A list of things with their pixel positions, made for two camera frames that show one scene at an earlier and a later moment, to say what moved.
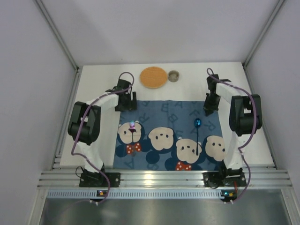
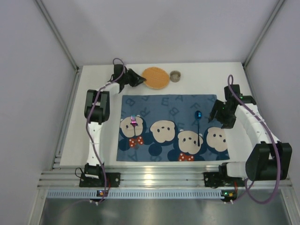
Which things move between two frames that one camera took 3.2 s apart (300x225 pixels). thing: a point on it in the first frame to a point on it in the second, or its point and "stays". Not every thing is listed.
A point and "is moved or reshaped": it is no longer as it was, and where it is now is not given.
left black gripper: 126,103 to 131,77
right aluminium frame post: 260,38 stays
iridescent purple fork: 132,128 is moved or reshaped
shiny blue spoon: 198,123 to 198,116
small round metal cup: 173,76 stays
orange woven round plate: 153,77 is moved or reshaped
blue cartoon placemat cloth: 168,135 is moved or reshaped
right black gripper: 211,102 to 218,110
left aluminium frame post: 48,19 stays
